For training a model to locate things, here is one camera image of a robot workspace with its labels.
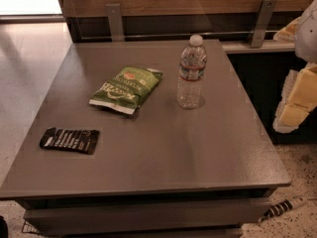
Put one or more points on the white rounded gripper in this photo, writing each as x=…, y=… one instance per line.
x=307, y=34

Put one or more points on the black rxbar chocolate wrapper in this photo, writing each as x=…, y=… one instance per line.
x=79, y=141

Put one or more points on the clear plastic water bottle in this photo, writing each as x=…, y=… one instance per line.
x=191, y=71

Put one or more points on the grey low table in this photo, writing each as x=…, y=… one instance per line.
x=164, y=172

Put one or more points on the black white striped tool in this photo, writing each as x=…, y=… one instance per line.
x=283, y=207

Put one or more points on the green potato chips bag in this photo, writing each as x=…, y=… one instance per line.
x=128, y=90

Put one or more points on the right metal bracket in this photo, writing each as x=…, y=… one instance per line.
x=257, y=34

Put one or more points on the metal bracket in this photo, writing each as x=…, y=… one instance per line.
x=257, y=34
x=115, y=22

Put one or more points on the left metal bracket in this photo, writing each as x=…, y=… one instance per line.
x=115, y=22

